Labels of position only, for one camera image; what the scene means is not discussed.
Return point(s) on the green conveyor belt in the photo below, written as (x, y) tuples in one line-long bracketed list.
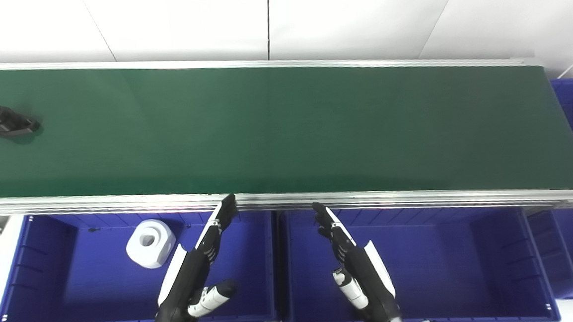
[(418, 200), (265, 132)]

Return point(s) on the black flanged machine part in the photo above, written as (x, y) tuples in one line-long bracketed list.
[(8, 123)]

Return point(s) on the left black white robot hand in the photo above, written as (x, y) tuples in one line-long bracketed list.
[(184, 281)]

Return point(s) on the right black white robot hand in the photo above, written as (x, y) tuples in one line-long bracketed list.
[(365, 275)]

